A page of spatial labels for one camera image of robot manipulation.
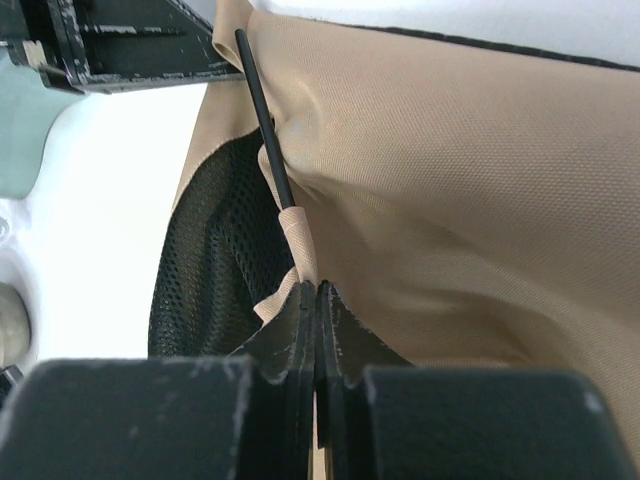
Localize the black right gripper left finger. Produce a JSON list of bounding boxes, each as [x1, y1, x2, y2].
[[1, 283, 315, 479]]

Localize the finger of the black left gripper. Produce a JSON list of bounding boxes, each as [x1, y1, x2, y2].
[[9, 0, 241, 94]]

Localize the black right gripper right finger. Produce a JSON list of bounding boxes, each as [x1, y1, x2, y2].
[[316, 282, 637, 479]]

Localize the black tent pole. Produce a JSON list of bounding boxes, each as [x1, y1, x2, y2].
[[234, 29, 295, 209]]

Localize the beige fabric pet tent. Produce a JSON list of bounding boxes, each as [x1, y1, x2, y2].
[[148, 1, 639, 457]]

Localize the green double pet bowl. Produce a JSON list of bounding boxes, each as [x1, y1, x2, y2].
[[1, 39, 83, 200]]

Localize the steel pet bowl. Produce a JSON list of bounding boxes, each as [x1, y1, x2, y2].
[[0, 282, 31, 368]]

